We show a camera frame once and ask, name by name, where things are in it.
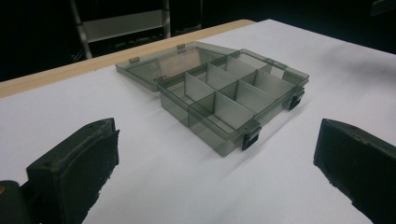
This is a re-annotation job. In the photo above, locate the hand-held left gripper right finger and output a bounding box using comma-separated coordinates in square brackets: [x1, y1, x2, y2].
[313, 118, 396, 224]

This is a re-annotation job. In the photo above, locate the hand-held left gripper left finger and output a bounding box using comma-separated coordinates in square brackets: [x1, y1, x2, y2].
[25, 118, 120, 224]

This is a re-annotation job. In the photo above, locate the grey transparent compartment box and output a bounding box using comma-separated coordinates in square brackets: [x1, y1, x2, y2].
[115, 40, 310, 158]

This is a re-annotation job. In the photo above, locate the metal stand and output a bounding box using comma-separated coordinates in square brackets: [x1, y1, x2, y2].
[68, 0, 172, 61]

